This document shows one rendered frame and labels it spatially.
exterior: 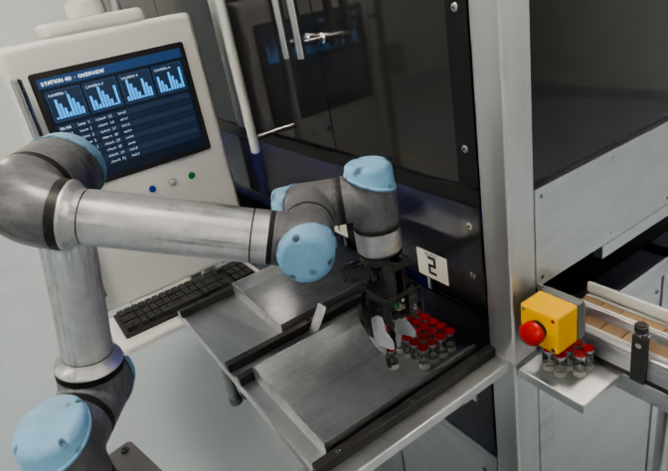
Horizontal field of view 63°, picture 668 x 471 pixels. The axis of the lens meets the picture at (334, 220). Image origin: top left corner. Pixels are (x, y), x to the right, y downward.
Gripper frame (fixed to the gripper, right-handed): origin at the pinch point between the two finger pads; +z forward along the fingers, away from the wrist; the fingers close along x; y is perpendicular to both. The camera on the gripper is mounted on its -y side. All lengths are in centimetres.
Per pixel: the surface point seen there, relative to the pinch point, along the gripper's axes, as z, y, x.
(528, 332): -5.2, 20.1, 13.5
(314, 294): 7.4, -35.6, 5.0
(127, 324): 13, -71, -34
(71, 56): -54, -87, -22
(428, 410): 7.5, 11.2, -1.4
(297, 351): 5.9, -17.8, -10.1
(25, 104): -46, -81, -36
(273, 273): 7, -52, 3
